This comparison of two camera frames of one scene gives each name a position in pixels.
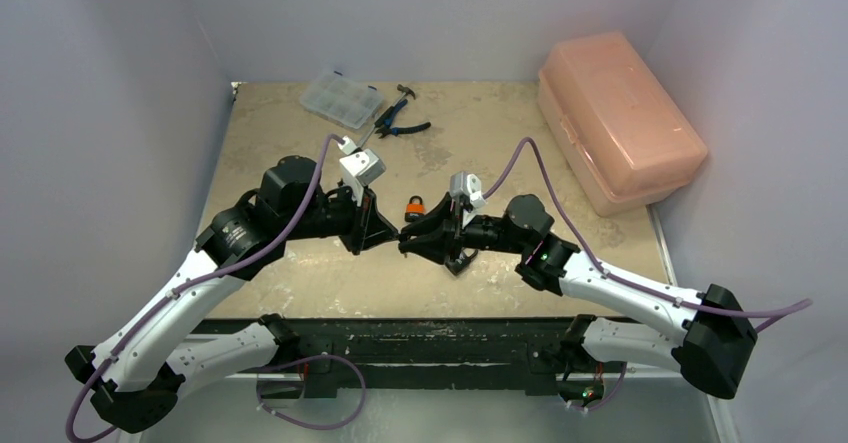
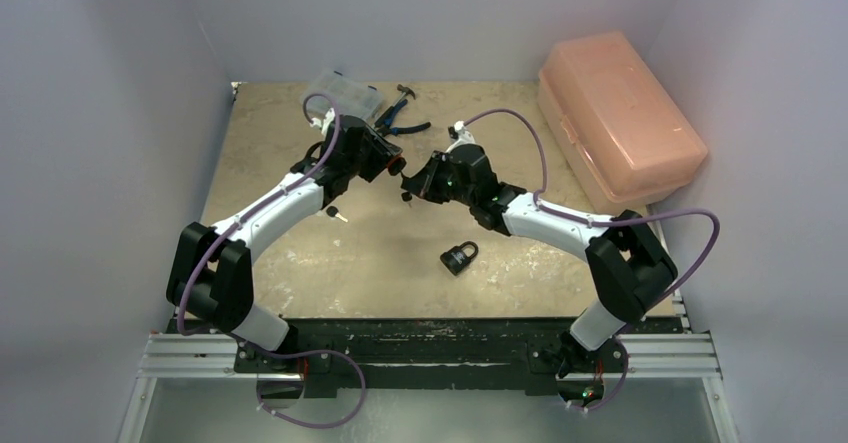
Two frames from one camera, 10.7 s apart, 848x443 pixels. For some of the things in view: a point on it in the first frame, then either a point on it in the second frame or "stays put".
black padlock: x=458 y=264 stays put
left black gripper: x=368 y=226 -> x=381 y=153
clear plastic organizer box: x=342 y=99 stays put
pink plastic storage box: x=623 y=139 stays put
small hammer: x=401 y=88 stays put
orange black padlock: x=415 y=208 -> x=396 y=165
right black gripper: x=452 y=231 -> x=430 y=176
